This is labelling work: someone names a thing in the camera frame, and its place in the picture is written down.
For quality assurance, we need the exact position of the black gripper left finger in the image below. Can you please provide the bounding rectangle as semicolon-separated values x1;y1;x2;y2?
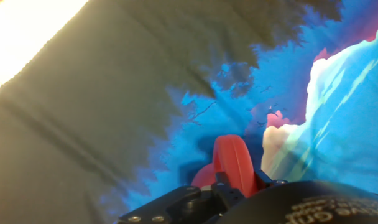
116;171;247;224

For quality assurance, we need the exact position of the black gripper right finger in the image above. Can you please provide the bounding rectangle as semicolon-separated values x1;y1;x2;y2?
254;169;289;189

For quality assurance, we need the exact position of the pink plastic watering can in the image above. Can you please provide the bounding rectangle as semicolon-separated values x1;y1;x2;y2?
191;134;267;198

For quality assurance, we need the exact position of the blue black printed cloth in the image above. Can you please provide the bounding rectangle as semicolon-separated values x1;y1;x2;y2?
0;0;378;224

